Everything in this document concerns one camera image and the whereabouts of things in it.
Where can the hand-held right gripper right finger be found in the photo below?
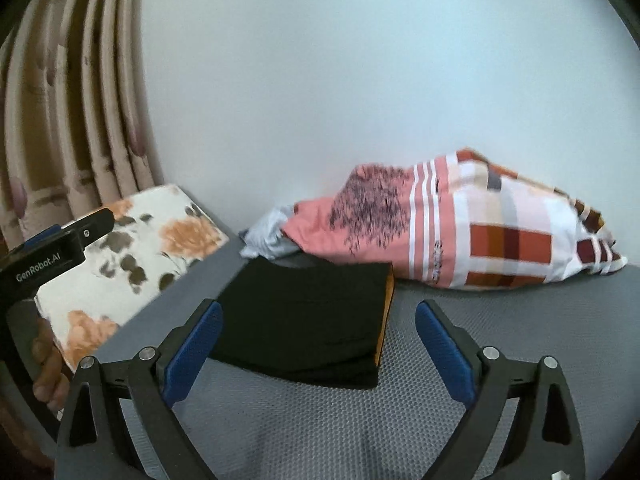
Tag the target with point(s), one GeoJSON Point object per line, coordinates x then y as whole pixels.
{"type": "Point", "coordinates": [445, 355]}

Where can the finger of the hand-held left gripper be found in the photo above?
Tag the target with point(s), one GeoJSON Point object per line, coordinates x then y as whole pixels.
{"type": "Point", "coordinates": [95, 225]}

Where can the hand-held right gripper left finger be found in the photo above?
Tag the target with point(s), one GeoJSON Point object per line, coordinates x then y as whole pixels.
{"type": "Point", "coordinates": [195, 350]}

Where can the black pants with orange lining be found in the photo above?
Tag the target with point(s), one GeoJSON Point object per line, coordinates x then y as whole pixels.
{"type": "Point", "coordinates": [300, 320]}

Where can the person's left hand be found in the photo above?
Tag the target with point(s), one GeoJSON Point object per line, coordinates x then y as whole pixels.
{"type": "Point", "coordinates": [47, 375]}

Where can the floral pillow with orange roses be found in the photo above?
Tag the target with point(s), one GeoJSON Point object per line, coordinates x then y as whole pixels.
{"type": "Point", "coordinates": [150, 240]}

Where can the beige patterned curtain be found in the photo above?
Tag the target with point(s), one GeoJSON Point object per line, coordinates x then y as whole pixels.
{"type": "Point", "coordinates": [75, 110]}

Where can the pink checked blanket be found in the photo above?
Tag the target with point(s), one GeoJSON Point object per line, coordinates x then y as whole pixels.
{"type": "Point", "coordinates": [450, 220]}

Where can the white grey cloth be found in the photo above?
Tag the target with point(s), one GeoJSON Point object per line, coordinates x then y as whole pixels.
{"type": "Point", "coordinates": [267, 235]}

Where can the grey mesh mattress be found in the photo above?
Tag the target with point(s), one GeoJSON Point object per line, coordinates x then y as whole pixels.
{"type": "Point", "coordinates": [310, 425]}

